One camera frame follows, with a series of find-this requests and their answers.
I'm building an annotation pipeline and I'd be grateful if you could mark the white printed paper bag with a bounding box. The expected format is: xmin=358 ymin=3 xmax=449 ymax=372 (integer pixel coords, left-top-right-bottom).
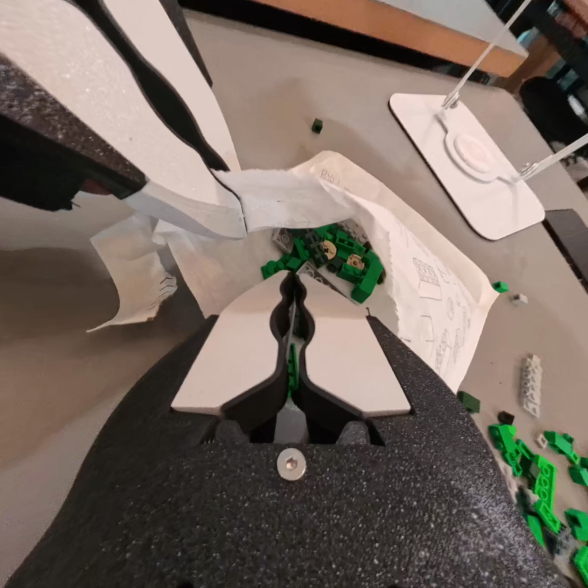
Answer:
xmin=86 ymin=151 xmax=500 ymax=393

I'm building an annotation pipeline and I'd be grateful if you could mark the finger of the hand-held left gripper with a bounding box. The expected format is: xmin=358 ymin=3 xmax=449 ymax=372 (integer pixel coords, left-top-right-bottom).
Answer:
xmin=102 ymin=0 xmax=241 ymax=173
xmin=0 ymin=0 xmax=247 ymax=239

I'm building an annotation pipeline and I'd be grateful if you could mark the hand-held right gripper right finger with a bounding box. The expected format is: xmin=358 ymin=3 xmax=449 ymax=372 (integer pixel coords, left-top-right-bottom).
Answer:
xmin=294 ymin=274 xmax=412 ymax=443

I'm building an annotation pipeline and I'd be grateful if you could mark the pile of green building bricks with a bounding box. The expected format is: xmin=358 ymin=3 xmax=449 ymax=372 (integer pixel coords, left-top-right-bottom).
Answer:
xmin=487 ymin=423 xmax=588 ymax=584

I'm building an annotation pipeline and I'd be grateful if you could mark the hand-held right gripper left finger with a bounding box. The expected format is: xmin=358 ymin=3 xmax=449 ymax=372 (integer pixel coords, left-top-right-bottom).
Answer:
xmin=171 ymin=271 xmax=296 ymax=436

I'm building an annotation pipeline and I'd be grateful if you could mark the wood-edged desk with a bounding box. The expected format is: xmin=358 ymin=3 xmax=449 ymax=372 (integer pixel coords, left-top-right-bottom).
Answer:
xmin=181 ymin=0 xmax=529 ymax=79

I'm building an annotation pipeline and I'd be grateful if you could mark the long grey brick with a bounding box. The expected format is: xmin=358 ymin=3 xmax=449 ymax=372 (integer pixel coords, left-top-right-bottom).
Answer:
xmin=520 ymin=354 xmax=543 ymax=419

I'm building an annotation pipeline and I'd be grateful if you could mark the green flat brick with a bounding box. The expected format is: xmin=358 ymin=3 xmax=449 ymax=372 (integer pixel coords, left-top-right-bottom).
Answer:
xmin=287 ymin=342 xmax=300 ymax=401

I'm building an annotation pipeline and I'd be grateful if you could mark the white book stand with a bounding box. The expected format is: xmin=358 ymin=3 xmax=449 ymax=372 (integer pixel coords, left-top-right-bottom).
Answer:
xmin=388 ymin=0 xmax=588 ymax=241

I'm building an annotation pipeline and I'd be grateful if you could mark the grey desk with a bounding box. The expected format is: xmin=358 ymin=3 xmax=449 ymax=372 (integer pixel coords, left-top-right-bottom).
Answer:
xmin=0 ymin=9 xmax=588 ymax=588

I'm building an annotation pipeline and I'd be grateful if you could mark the black desk panel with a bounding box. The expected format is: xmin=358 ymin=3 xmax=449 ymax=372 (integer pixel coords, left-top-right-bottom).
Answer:
xmin=543 ymin=209 xmax=588 ymax=272

